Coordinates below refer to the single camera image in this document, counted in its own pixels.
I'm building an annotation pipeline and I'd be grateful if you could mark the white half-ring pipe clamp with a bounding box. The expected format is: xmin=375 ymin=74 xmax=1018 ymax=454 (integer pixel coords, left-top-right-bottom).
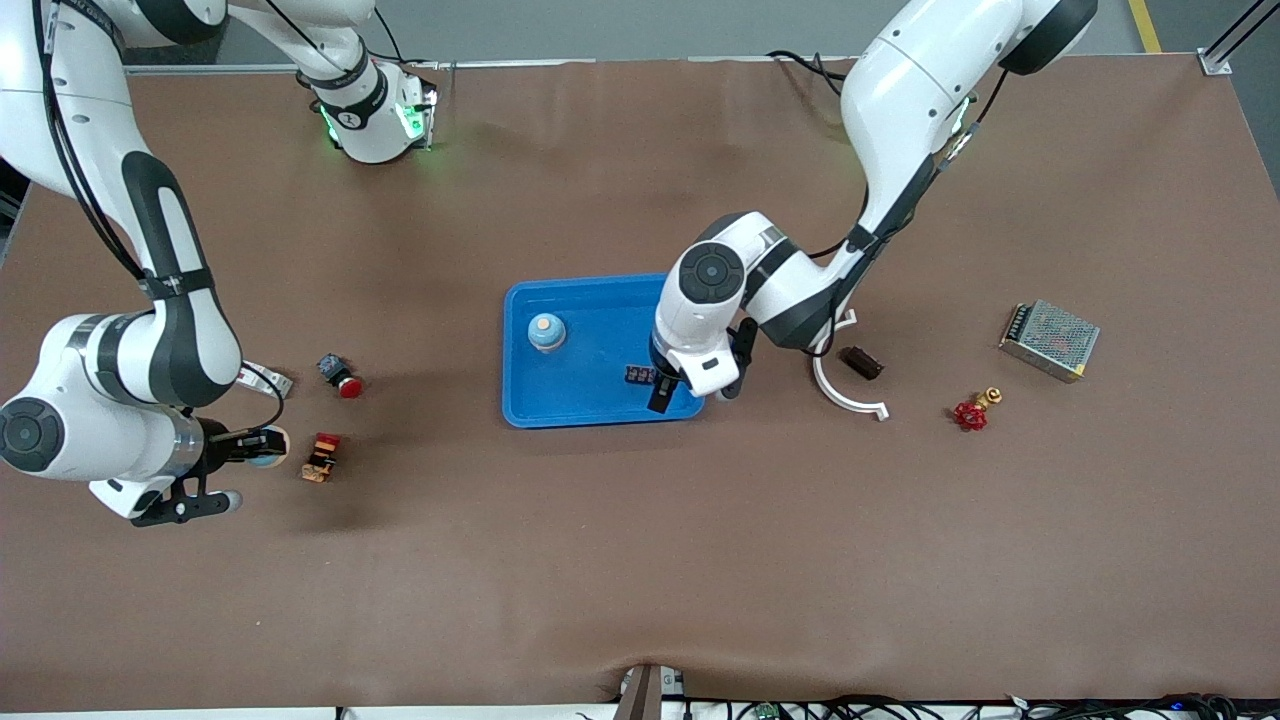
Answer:
xmin=811 ymin=308 xmax=891 ymax=422

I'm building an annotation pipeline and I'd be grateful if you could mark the metal mesh power supply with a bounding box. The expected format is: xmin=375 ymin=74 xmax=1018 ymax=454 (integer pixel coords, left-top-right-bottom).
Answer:
xmin=998 ymin=299 xmax=1102 ymax=384

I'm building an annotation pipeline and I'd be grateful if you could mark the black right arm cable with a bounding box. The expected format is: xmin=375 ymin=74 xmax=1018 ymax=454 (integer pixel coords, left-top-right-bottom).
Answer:
xmin=30 ymin=0 xmax=288 ymax=441

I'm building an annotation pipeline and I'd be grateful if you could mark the red emergency stop button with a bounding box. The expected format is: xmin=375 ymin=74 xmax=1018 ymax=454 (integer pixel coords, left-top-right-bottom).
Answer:
xmin=316 ymin=353 xmax=365 ymax=400

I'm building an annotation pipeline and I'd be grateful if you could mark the blue plastic tray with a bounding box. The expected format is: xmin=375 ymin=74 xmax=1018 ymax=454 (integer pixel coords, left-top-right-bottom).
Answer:
xmin=501 ymin=273 xmax=707 ymax=430

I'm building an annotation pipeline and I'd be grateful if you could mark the white red circuit breaker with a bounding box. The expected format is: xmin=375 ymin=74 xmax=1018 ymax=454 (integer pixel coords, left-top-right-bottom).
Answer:
xmin=238 ymin=362 xmax=295 ymax=400

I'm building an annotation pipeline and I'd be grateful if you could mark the metal table edge bracket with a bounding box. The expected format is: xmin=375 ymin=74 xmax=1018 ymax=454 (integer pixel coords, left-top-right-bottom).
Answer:
xmin=612 ymin=663 xmax=689 ymax=720

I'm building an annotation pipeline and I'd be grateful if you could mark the aluminium frame post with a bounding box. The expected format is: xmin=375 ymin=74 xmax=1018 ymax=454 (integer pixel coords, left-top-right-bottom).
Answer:
xmin=1200 ymin=0 xmax=1280 ymax=77

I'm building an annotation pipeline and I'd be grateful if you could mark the black arm base cable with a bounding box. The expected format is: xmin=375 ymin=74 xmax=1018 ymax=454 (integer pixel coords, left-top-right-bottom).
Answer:
xmin=765 ymin=48 xmax=856 ymax=101

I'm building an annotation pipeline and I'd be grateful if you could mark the brass valve red handle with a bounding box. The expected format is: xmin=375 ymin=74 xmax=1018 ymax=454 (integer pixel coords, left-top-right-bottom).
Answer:
xmin=951 ymin=386 xmax=1005 ymax=433

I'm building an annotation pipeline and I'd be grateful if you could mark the red orange selector switch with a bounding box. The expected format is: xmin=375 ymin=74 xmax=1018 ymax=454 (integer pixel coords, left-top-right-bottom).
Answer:
xmin=300 ymin=432 xmax=343 ymax=484

